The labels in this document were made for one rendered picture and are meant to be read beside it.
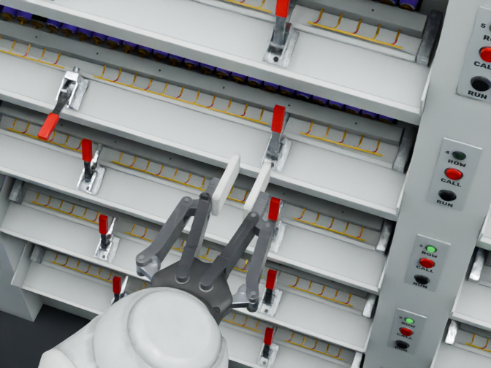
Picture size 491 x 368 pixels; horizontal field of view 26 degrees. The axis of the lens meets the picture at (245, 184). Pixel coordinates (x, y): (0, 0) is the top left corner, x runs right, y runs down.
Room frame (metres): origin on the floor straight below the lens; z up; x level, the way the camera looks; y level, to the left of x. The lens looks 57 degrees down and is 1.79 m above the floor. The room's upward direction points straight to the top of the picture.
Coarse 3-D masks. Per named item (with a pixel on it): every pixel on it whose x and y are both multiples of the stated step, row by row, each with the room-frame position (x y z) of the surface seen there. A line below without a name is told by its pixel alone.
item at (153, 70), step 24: (0, 24) 0.88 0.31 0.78; (48, 48) 0.85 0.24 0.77; (72, 48) 0.84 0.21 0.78; (96, 48) 0.84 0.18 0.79; (120, 72) 0.82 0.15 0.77; (144, 72) 0.81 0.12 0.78; (168, 72) 0.81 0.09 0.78; (192, 72) 0.80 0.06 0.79; (168, 96) 0.79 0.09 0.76; (216, 96) 0.79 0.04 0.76; (240, 96) 0.77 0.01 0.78; (264, 96) 0.77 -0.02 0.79; (312, 120) 0.74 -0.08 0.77; (336, 120) 0.73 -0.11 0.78; (360, 120) 0.73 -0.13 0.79; (360, 144) 0.71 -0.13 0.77
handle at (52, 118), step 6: (66, 90) 0.79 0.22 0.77; (66, 96) 0.79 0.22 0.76; (60, 102) 0.78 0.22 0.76; (66, 102) 0.78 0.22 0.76; (54, 108) 0.77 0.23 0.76; (60, 108) 0.77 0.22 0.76; (54, 114) 0.76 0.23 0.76; (60, 114) 0.76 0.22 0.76; (48, 120) 0.75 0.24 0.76; (54, 120) 0.75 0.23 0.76; (42, 126) 0.74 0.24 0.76; (48, 126) 0.74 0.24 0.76; (54, 126) 0.75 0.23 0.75; (42, 132) 0.74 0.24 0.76; (48, 132) 0.74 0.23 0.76; (42, 138) 0.73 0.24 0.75; (48, 138) 0.73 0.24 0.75
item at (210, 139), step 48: (0, 96) 0.83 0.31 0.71; (48, 96) 0.81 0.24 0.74; (96, 96) 0.80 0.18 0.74; (144, 96) 0.80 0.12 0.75; (192, 96) 0.79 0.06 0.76; (192, 144) 0.73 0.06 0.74; (240, 144) 0.73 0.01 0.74; (336, 144) 0.72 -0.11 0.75; (384, 144) 0.72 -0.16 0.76; (336, 192) 0.67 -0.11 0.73; (384, 192) 0.66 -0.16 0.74
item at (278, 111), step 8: (280, 112) 0.72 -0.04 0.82; (272, 120) 0.72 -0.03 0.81; (280, 120) 0.71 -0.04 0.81; (272, 128) 0.71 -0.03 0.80; (280, 128) 0.71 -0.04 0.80; (272, 136) 0.71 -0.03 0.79; (280, 136) 0.71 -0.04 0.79; (272, 144) 0.71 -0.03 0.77; (280, 144) 0.72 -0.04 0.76; (272, 152) 0.70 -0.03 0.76
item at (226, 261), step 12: (252, 216) 0.56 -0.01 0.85; (240, 228) 0.55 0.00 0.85; (252, 228) 0.55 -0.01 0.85; (240, 240) 0.53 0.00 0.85; (228, 252) 0.52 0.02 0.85; (240, 252) 0.53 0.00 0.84; (216, 264) 0.50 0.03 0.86; (228, 264) 0.51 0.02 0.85; (204, 276) 0.49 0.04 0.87; (216, 276) 0.49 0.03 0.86; (228, 276) 0.50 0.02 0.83; (204, 288) 0.47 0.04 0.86
